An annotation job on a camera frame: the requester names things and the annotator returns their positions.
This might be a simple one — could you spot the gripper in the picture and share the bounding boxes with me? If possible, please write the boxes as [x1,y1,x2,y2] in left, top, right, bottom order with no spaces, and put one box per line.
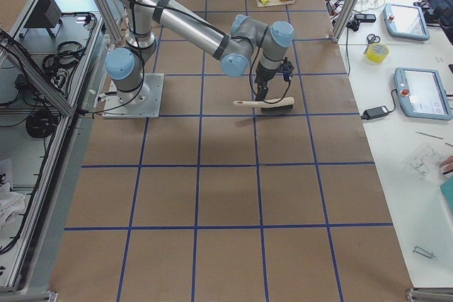
[254,62,281,100]

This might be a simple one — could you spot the beige hand brush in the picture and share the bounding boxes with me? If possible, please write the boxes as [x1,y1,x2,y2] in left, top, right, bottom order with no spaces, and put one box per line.
[233,97,294,115]

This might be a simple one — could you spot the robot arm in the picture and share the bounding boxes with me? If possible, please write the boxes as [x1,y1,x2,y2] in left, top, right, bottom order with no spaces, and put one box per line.
[121,0,294,108]

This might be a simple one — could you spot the black power adapter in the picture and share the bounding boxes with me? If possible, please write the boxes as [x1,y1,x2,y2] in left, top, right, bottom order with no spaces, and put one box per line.
[361,105,389,120]

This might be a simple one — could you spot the yellow tape roll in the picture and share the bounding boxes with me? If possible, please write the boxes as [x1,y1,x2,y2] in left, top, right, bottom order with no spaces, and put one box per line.
[365,43,389,64]

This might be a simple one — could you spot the near teach pendant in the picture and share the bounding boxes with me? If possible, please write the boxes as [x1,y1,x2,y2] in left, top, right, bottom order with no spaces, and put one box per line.
[394,67,452,121]

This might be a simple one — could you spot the teach pendant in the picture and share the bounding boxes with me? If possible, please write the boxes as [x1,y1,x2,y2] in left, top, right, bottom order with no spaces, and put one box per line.
[394,67,452,121]
[383,4,430,41]

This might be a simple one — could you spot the far teach pendant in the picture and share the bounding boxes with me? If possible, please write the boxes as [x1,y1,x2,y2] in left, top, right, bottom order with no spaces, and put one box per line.
[383,4,430,41]

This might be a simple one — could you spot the clear plastic package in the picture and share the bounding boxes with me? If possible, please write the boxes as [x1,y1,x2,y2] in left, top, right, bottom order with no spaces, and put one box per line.
[403,144,452,185]

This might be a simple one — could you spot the metal clip on table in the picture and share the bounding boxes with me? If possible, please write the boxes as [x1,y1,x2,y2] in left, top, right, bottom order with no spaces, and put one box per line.
[413,245,436,260]

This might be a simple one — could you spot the black monitor on shelf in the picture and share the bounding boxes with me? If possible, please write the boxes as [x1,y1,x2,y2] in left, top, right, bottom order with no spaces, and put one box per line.
[19,0,62,38]

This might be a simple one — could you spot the white crumpled cloth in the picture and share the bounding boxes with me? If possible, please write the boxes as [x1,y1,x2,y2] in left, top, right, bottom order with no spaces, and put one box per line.
[0,158,25,236]

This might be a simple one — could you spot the black handled scissors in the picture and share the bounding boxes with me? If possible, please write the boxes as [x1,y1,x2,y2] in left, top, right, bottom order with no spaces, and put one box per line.
[363,33,381,54]

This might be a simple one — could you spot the black coiled cable bundle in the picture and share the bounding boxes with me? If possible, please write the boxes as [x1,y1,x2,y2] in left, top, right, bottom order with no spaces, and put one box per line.
[25,109,54,139]

